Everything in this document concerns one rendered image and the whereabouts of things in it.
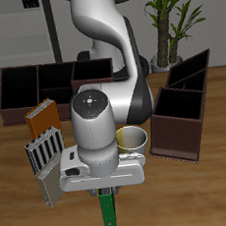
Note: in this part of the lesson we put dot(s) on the dark brown desk caddy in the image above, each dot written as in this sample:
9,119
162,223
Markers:
17,92
177,138

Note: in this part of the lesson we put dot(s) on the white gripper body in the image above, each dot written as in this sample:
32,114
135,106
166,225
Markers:
131,174

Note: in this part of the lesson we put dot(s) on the black white striped book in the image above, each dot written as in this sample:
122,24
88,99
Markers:
44,148

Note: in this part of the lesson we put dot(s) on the orange book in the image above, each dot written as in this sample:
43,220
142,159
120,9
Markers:
45,120

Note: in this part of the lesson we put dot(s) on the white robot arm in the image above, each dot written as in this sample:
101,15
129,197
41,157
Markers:
110,36

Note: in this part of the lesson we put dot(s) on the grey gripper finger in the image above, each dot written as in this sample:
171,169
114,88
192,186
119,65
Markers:
93,192
115,189

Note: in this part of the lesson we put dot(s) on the grey book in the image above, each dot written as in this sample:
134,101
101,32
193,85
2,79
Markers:
50,184

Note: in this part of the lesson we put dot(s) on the white mug yellow inside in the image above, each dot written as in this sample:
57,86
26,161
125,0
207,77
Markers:
134,140

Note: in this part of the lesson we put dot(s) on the green book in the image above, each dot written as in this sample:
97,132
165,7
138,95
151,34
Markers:
108,211

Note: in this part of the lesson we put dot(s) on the dark vertical post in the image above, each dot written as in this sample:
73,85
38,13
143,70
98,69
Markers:
51,26

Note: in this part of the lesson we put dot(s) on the green pot plant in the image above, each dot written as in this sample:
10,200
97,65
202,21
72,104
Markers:
163,40

